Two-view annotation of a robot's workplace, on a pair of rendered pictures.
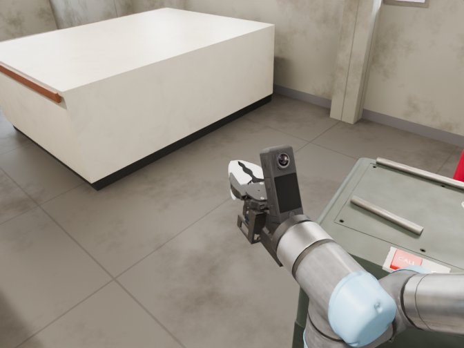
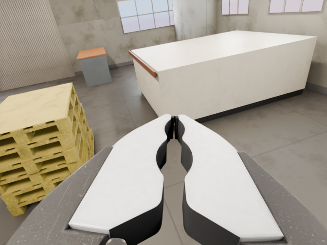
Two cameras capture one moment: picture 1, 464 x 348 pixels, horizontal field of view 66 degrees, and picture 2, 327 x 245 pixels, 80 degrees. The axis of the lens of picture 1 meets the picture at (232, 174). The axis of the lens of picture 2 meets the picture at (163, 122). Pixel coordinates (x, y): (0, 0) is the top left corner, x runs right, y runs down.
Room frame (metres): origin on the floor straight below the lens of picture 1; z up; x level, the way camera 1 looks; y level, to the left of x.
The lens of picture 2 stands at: (0.46, -0.06, 1.64)
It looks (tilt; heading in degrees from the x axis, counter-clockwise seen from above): 30 degrees down; 32
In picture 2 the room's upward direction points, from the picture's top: 9 degrees counter-clockwise
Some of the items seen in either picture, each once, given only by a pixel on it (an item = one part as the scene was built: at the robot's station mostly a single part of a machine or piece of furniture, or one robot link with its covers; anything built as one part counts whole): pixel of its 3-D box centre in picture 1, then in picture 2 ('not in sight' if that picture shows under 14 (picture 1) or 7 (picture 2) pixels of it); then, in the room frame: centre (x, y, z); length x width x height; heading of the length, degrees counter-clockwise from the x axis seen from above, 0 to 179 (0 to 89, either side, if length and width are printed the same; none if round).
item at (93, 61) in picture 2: not in sight; (95, 65); (4.85, 4.81, 0.40); 1.54 x 0.77 x 0.80; 46
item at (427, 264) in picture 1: (413, 275); not in sight; (0.56, -0.43, 1.23); 0.13 x 0.08 x 0.06; 55
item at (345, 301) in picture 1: (342, 292); not in sight; (0.28, -0.13, 1.56); 0.11 x 0.08 x 0.09; 24
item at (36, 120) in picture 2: not in sight; (46, 139); (1.47, 2.26, 0.45); 1.28 x 0.88 x 0.91; 46
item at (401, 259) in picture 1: (405, 264); not in sight; (0.57, -0.40, 1.26); 0.06 x 0.06 x 0.02; 55
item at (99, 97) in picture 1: (137, 77); (208, 70); (4.24, 1.08, 0.48); 2.67 x 2.07 x 0.96; 136
